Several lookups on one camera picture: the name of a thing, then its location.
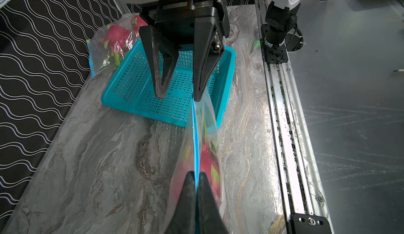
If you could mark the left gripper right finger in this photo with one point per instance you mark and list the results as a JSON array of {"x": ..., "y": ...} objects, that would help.
[{"x": 209, "y": 220}]

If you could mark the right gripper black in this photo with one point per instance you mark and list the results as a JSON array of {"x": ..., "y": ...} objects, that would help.
[{"x": 201, "y": 22}]

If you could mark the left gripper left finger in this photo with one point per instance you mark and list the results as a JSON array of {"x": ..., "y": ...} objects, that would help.
[{"x": 184, "y": 217}]

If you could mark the dragon fruit bag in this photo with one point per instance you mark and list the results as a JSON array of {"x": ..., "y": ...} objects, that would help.
[
  {"x": 137, "y": 22},
  {"x": 209, "y": 165},
  {"x": 116, "y": 39}
]

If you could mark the zip-top bag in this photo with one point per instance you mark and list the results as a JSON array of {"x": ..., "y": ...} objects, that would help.
[
  {"x": 103, "y": 60},
  {"x": 201, "y": 128}
]

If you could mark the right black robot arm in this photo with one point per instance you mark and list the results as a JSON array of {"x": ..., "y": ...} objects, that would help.
[{"x": 281, "y": 14}]

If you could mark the teal plastic basket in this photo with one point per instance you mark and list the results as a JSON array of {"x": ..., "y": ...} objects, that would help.
[{"x": 131, "y": 87}]

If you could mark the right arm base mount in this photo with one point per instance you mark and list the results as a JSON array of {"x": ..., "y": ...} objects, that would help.
[{"x": 274, "y": 45}]

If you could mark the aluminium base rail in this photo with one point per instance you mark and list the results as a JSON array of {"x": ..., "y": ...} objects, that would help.
[{"x": 304, "y": 200}]

